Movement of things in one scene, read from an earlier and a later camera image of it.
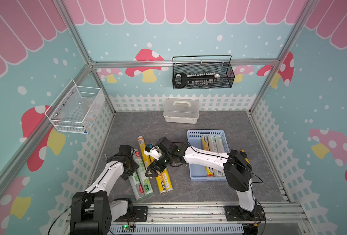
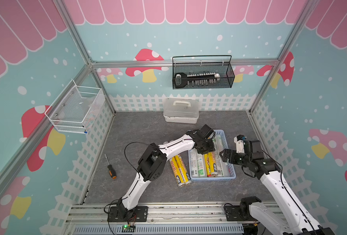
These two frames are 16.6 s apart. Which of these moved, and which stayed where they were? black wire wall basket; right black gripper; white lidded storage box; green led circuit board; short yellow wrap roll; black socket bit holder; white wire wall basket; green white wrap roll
Moved: short yellow wrap roll; right black gripper; green white wrap roll
Stayed: black socket bit holder; green led circuit board; white lidded storage box; white wire wall basket; black wire wall basket
